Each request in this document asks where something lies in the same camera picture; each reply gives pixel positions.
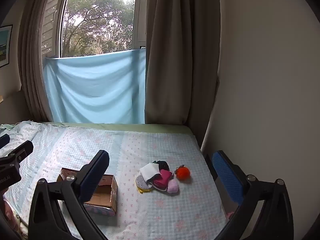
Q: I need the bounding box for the pink fluffy cloth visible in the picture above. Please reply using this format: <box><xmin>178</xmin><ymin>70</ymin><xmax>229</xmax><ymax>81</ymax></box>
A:
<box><xmin>167</xmin><ymin>179</ymin><xmax>179</xmax><ymax>194</ymax></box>

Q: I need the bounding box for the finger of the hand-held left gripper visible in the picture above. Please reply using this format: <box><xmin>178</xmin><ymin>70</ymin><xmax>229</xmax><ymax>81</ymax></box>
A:
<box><xmin>0</xmin><ymin>133</ymin><xmax>11</xmax><ymax>149</ymax></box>
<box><xmin>0</xmin><ymin>140</ymin><xmax>34</xmax><ymax>173</ymax></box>

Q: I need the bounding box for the orange pom-pom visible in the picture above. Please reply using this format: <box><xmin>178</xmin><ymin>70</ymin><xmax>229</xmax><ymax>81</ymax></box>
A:
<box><xmin>175</xmin><ymin>164</ymin><xmax>191</xmax><ymax>181</ymax></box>

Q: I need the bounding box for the wall poster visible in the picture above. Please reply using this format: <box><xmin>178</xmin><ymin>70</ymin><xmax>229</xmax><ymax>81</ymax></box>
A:
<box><xmin>0</xmin><ymin>24</ymin><xmax>13</xmax><ymax>67</ymax></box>

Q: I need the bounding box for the cardboard box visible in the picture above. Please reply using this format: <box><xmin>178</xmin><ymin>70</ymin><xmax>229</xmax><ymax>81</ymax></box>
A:
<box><xmin>56</xmin><ymin>167</ymin><xmax>118</xmax><ymax>217</ymax></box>

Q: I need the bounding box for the black sock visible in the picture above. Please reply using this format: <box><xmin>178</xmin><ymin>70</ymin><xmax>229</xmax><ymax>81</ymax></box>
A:
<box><xmin>153</xmin><ymin>160</ymin><xmax>170</xmax><ymax>171</ymax></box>

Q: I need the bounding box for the magenta pouch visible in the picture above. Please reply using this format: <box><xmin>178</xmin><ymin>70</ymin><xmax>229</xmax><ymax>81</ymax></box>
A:
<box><xmin>153</xmin><ymin>169</ymin><xmax>174</xmax><ymax>188</ymax></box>

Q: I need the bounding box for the silver glitter scouring pad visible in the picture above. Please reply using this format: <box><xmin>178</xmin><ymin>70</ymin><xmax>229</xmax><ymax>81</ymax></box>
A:
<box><xmin>135</xmin><ymin>174</ymin><xmax>153</xmax><ymax>194</ymax></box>

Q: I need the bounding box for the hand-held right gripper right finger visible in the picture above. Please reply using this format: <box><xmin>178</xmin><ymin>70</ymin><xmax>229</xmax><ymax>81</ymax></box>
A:
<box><xmin>211</xmin><ymin>150</ymin><xmax>294</xmax><ymax>240</ymax></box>

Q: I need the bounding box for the light blue hanging cloth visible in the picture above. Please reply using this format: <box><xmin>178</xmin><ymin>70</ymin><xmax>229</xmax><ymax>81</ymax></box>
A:
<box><xmin>43</xmin><ymin>49</ymin><xmax>147</xmax><ymax>124</ymax></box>

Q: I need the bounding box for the light blue printed blanket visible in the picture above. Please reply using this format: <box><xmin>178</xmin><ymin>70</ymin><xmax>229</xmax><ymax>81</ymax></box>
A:
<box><xmin>0</xmin><ymin>121</ymin><xmax>228</xmax><ymax>240</ymax></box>

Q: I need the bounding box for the green bed sheet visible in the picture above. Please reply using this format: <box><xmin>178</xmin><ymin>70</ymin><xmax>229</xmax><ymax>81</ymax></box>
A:
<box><xmin>40</xmin><ymin>122</ymin><xmax>195</xmax><ymax>135</ymax></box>

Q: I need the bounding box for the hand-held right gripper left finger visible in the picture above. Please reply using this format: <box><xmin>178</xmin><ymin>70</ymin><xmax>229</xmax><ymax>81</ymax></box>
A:
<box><xmin>27</xmin><ymin>149</ymin><xmax>110</xmax><ymax>240</ymax></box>

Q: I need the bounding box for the brown curtain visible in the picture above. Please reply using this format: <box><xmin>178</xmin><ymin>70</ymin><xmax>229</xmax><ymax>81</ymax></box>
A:
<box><xmin>134</xmin><ymin>0</ymin><xmax>221</xmax><ymax>125</ymax></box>
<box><xmin>17</xmin><ymin>0</ymin><xmax>73</xmax><ymax>122</ymax></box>

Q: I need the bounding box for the white cloth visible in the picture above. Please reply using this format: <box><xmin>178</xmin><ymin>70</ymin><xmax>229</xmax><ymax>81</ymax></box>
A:
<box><xmin>139</xmin><ymin>162</ymin><xmax>160</xmax><ymax>182</ymax></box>

